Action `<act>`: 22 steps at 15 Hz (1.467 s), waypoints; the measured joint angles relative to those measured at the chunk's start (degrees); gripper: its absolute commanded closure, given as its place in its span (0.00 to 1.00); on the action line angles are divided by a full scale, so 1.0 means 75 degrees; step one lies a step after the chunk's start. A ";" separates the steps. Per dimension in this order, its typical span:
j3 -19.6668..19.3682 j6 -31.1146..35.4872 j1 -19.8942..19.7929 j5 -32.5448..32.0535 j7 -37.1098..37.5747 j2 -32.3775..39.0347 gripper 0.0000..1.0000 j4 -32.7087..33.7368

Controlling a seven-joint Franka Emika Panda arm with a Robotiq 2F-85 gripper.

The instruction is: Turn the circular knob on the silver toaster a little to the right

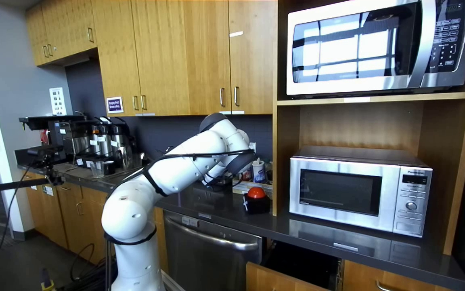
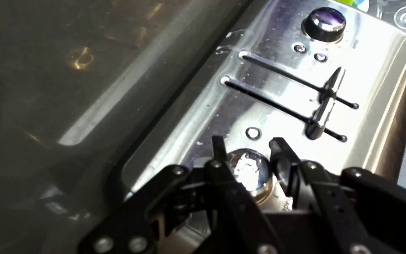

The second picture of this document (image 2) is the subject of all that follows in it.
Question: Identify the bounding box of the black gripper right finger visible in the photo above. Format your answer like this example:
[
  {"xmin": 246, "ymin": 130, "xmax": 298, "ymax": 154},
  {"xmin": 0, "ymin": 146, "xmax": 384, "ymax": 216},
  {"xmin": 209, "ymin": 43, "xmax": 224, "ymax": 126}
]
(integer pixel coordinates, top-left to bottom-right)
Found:
[{"xmin": 267, "ymin": 136, "xmax": 406, "ymax": 254}]

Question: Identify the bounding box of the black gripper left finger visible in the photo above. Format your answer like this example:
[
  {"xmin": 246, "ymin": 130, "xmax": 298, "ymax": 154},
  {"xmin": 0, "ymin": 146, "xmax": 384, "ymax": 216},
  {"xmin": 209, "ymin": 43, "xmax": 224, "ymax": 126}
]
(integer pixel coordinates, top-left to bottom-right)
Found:
[{"xmin": 77, "ymin": 136, "xmax": 279, "ymax": 254}]

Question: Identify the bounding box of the round silver toaster knob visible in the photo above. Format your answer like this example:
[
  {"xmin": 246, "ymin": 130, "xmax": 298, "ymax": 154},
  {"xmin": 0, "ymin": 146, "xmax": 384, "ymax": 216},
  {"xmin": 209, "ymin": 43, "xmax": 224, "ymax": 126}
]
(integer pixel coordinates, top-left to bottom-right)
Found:
[
  {"xmin": 225, "ymin": 147, "xmax": 276, "ymax": 204},
  {"xmin": 301, "ymin": 5, "xmax": 348, "ymax": 44}
]

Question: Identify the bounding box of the black toaster lever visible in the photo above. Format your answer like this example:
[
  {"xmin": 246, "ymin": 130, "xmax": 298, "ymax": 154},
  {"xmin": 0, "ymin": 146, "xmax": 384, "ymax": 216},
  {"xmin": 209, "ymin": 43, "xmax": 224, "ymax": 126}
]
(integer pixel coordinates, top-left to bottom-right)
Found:
[
  {"xmin": 318, "ymin": 67, "xmax": 346, "ymax": 105},
  {"xmin": 304, "ymin": 99, "xmax": 336, "ymax": 142}
]

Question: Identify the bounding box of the green cup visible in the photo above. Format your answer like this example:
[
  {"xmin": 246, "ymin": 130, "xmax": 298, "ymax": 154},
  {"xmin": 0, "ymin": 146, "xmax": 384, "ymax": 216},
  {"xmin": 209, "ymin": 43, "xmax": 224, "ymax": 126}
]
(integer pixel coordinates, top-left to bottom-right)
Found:
[{"xmin": 335, "ymin": 0, "xmax": 372, "ymax": 15}]

